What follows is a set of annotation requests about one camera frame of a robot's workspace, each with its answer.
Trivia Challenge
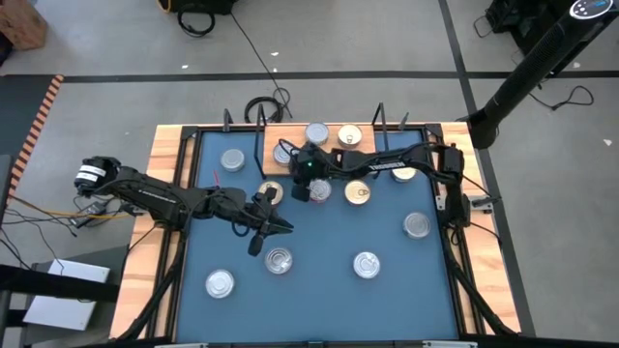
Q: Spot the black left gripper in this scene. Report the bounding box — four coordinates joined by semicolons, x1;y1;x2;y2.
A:
212;188;295;258

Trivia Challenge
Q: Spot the red albacore tuna can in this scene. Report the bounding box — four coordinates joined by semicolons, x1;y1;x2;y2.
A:
264;246;294;276
272;142;294;168
308;177;334;203
352;250;382;280

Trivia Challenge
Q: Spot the blue tuna can gold lid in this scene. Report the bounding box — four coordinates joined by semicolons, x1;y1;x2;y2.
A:
390;166;419;184
343;179;372;207
257;180;285;207
337;123;364;149

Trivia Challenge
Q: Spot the green label tuna can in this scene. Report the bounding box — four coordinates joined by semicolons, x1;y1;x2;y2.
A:
220;147;247;174
402;211;432;241
304;121;331;147
204;269;236;300

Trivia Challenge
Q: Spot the blue table mat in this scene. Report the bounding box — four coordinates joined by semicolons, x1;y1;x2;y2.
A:
176;129;459;342

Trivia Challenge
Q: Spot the metal table clamp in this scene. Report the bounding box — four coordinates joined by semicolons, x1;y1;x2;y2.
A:
471;195;497;214

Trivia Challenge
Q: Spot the black power adapter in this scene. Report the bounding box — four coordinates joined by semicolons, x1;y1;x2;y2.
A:
70;201;108;228

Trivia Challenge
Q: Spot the black equipment case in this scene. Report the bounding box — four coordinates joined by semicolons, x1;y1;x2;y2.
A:
157;0;239;15

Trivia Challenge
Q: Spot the black metal beam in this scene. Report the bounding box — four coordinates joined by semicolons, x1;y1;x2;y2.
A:
0;264;121;304

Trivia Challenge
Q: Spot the white flat box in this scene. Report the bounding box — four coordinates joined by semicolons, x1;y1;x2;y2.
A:
22;258;111;333

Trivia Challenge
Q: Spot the black tower fan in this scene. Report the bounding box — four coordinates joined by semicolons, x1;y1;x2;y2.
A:
466;0;619;150

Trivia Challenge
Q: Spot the black floor equipment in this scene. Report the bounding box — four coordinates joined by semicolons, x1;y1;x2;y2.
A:
473;0;572;54

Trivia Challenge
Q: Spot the dark mat hazard stripe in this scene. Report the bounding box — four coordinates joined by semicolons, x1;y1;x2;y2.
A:
0;73;66;194

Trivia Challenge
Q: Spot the brown wooden box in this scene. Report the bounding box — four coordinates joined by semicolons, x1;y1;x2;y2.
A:
0;0;49;52

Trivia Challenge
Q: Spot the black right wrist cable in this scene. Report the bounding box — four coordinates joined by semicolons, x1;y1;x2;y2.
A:
278;138;301;160

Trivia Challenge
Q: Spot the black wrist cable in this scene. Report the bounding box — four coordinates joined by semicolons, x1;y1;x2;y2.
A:
230;212;255;239
278;138;301;160

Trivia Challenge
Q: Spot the wooden shelf black wire frame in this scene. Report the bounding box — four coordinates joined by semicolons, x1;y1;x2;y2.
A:
254;101;391;181

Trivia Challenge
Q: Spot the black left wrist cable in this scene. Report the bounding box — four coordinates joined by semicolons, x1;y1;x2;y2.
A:
230;212;255;239

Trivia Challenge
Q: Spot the black coiled floor cable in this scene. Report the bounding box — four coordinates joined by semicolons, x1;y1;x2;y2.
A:
176;8;218;39
244;86;291;125

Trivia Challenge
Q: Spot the black table frame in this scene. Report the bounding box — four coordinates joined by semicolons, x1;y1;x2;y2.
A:
115;123;521;348

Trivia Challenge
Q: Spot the long black floor cable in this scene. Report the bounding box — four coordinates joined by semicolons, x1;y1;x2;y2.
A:
230;12;294;120

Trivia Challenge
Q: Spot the yellow floor cable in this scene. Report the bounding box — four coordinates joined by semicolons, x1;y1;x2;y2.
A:
7;195;132;219

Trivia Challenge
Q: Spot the thin black floor cable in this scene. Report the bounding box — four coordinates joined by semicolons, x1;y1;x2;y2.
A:
529;84;595;112

